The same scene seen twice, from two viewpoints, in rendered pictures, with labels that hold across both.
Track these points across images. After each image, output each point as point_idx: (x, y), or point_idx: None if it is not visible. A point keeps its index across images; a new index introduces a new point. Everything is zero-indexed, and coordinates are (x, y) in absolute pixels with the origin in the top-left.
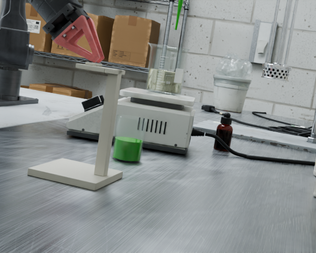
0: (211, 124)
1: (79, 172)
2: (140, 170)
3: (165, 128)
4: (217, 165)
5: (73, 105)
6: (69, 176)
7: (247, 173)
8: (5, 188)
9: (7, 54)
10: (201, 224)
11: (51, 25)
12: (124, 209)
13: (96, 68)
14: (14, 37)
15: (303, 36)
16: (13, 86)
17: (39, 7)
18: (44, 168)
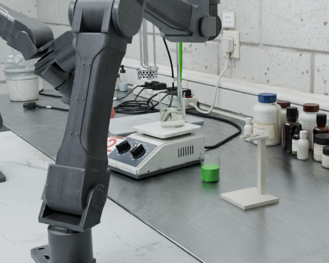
0: (109, 126)
1: (255, 196)
2: (239, 182)
3: (192, 149)
4: (229, 160)
5: None
6: (264, 200)
7: (249, 159)
8: (270, 218)
9: None
10: None
11: None
12: (311, 203)
13: (260, 138)
14: None
15: None
16: None
17: (68, 88)
18: (247, 202)
